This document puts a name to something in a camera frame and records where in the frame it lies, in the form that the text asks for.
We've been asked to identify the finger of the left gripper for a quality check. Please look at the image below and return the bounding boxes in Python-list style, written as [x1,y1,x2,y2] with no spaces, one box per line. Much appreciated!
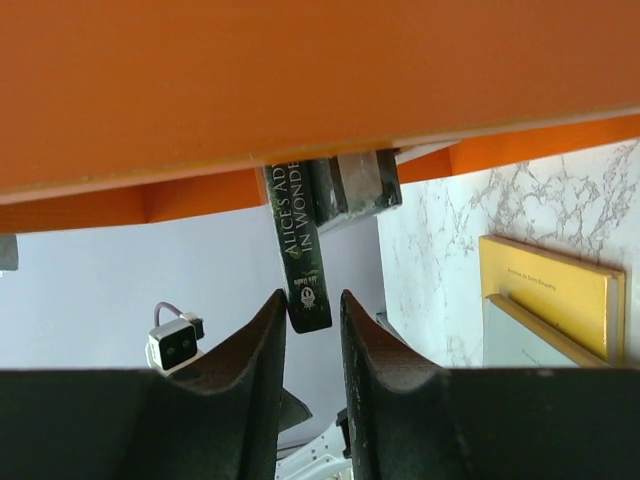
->
[279,389,313,433]

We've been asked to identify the yellow thin book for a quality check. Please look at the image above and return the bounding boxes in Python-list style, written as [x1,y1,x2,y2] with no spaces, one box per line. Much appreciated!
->
[478,235,626,366]

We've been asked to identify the grey thin booklet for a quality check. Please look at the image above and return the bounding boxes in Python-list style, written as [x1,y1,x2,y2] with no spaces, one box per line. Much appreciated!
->
[483,294,609,368]

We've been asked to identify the black hardcover book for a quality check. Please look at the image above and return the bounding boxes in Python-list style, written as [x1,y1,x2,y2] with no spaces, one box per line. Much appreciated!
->
[306,149,402,234]

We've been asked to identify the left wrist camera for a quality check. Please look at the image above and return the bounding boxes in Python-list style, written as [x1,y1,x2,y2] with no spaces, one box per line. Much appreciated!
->
[145,313,205,376]

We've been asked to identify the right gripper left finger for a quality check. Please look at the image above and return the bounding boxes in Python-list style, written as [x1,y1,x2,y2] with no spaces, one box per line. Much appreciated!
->
[1,290,286,479]

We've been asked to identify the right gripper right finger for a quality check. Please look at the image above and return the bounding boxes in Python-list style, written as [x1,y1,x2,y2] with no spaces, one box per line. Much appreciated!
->
[341,291,639,479]

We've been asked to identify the green Alice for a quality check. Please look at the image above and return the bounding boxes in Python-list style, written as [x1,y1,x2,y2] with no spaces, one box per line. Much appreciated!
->
[264,162,332,334]

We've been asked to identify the orange wooden shelf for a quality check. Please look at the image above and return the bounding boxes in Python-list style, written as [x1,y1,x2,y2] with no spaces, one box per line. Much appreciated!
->
[1,1,639,233]

